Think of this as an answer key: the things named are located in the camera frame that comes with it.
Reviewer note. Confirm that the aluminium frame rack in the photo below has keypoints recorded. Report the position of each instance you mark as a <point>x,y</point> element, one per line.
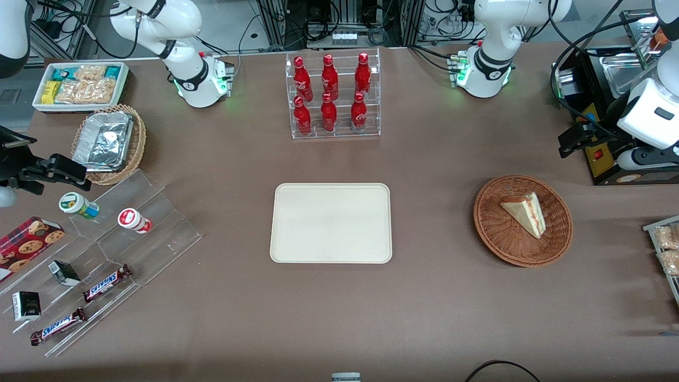
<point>277,26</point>

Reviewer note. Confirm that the aluminium foil tray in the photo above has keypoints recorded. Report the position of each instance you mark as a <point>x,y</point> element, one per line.
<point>103,140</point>

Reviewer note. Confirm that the yellow snack packet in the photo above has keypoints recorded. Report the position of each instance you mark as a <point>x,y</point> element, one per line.
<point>50,93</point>

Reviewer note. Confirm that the Snickers chocolate bar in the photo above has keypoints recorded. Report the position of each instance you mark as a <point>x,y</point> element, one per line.
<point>106,284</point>
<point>58,326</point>

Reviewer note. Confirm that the clear acrylic bottle rack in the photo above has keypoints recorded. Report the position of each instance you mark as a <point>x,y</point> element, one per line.
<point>345,133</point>

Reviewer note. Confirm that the red lid yogurt cup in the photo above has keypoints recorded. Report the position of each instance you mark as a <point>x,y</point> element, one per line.
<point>130,218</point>

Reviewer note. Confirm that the brown wicker basket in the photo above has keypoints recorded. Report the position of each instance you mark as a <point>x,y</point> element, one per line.
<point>504,241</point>

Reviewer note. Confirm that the teal snack packet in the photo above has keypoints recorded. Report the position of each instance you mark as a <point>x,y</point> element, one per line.
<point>113,71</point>
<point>63,73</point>

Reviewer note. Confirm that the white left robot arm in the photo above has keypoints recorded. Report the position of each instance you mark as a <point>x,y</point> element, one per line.
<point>488,74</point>

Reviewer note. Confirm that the white plastic snack bin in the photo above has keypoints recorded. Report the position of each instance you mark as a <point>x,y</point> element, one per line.
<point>79,107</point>

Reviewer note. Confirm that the light wicker basket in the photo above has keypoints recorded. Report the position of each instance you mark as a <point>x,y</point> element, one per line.
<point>138,148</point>

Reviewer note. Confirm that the small black carton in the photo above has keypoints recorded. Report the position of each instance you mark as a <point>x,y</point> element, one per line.
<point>64,273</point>
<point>26,306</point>

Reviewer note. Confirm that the triangular sandwich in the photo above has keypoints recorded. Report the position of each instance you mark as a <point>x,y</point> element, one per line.
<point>525,212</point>

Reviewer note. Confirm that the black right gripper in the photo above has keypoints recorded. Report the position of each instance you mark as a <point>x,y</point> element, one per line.
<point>11,162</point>

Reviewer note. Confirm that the red cola bottle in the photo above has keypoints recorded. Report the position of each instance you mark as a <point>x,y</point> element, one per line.
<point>359,112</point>
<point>363,74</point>
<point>329,77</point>
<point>329,115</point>
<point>302,118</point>
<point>301,78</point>

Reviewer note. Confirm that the black countertop appliance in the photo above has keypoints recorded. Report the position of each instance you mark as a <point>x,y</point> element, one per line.
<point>590,79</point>

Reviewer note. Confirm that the beige plastic tray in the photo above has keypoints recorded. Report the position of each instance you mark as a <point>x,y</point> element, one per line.
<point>331,223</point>

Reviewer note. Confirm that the red tartan cookie box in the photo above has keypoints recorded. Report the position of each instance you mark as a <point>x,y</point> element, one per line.
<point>26,244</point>

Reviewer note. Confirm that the clear acrylic stepped shelf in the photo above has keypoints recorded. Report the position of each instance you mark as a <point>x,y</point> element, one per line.
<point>159,233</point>

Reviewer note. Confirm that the white power strip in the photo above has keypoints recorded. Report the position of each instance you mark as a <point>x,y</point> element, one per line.
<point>344,38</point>

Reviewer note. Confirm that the green lid yogurt cup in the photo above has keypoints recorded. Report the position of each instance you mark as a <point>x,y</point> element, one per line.
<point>74,204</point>

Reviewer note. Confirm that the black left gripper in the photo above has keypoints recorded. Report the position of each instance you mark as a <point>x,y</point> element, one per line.
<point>604,130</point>

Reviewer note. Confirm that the small gray device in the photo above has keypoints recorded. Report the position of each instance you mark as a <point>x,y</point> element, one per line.
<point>346,378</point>

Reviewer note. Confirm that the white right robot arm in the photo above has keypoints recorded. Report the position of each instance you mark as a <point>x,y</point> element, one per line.
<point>199,85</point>

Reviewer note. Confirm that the metal snack tray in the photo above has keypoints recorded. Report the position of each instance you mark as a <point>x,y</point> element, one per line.
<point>650,228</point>

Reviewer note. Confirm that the clear bag of crackers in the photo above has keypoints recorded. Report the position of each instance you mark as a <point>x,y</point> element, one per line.
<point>671,262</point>
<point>90,72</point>
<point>668,237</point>
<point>85,91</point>

